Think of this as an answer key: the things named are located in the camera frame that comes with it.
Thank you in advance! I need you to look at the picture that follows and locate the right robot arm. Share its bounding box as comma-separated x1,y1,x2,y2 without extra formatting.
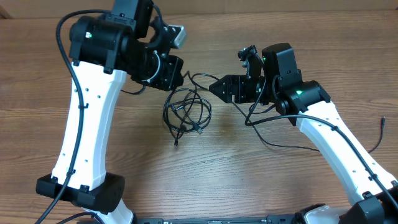
209,43,397,223

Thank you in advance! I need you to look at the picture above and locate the black micro USB cable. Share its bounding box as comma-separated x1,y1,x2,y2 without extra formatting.
162,73,386,155

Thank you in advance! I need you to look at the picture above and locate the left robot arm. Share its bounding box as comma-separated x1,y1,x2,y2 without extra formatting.
36,1,186,223

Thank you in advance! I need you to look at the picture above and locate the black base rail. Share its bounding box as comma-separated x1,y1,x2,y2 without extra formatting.
133,214,305,224

